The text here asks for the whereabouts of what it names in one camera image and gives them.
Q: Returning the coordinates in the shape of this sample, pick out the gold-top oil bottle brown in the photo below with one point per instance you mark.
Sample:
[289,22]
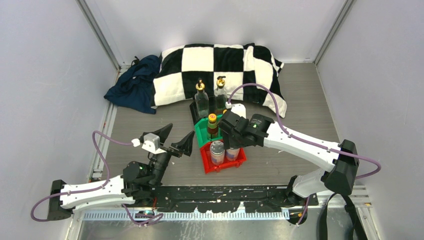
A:
[220,95]

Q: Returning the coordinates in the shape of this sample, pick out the gold-top clear glass bottle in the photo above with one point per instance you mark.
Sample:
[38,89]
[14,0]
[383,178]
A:
[201,99]

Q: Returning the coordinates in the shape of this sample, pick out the black white checkered blanket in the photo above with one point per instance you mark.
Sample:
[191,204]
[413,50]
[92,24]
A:
[250,72]

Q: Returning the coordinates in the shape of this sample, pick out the red plastic bin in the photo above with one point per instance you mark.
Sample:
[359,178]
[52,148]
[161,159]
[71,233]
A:
[210,167]

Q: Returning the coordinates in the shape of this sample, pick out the dark blue cloth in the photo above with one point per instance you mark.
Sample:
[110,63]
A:
[133,88]

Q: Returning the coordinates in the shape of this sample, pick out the silver-lid spice jar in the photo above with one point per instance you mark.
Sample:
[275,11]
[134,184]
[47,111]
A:
[217,152]
[231,154]

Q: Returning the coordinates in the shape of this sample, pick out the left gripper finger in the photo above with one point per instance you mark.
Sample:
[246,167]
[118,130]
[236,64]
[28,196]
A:
[162,133]
[185,145]

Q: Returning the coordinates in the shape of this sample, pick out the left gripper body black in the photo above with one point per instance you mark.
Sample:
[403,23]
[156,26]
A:
[159,165]

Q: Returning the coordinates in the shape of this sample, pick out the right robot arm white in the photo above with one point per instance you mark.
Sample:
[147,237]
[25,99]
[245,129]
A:
[337,165]

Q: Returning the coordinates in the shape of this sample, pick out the black plastic bin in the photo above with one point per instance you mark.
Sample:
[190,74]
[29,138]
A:
[193,112]

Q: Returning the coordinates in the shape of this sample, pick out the green plastic bin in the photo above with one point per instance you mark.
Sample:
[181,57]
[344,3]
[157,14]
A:
[202,134]

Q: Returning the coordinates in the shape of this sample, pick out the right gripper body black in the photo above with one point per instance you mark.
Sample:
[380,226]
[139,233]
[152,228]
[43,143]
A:
[232,140]

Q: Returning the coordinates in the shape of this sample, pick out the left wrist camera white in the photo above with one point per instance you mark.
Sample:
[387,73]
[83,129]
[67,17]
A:
[149,142]

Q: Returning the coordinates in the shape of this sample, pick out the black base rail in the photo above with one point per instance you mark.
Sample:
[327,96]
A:
[224,198]

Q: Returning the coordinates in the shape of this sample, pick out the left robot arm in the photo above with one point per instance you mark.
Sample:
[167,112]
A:
[135,185]

